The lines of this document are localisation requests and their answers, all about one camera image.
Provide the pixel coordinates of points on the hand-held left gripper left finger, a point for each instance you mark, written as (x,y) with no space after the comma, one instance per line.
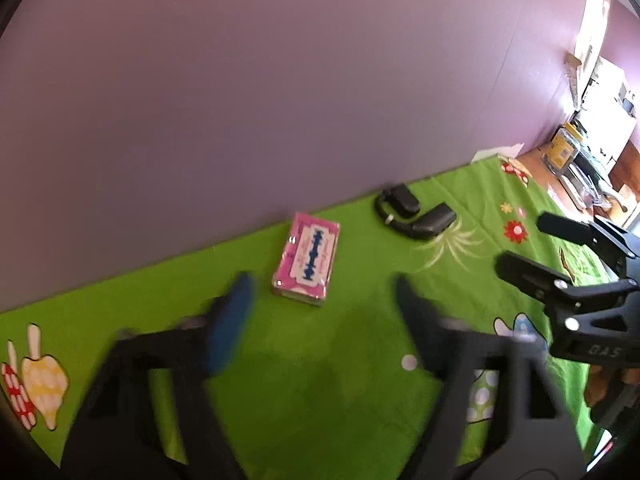
(230,325)

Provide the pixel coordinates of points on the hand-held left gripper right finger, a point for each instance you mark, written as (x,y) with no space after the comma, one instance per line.
(415,320)

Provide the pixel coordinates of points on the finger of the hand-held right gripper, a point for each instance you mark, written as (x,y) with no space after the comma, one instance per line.
(565,227)
(530,272)

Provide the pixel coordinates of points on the pink razor blade box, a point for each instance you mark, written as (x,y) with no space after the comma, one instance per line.
(307,260)

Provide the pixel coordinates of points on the green mushroom-print blanket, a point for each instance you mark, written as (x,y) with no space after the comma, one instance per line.
(350,350)

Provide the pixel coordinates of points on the yellow-lid clear jar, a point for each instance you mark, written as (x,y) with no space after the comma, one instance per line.
(562,149)

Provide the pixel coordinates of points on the black curved device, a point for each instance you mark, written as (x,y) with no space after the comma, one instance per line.
(432,222)

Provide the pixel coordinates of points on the white paper sheet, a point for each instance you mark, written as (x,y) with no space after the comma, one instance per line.
(495,152)

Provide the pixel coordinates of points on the small black pouch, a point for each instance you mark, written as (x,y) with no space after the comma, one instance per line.
(402,200)

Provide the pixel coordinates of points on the white refrigerator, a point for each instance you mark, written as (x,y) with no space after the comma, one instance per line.
(605,110)

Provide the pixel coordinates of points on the window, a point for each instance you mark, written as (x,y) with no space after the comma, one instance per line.
(595,10)

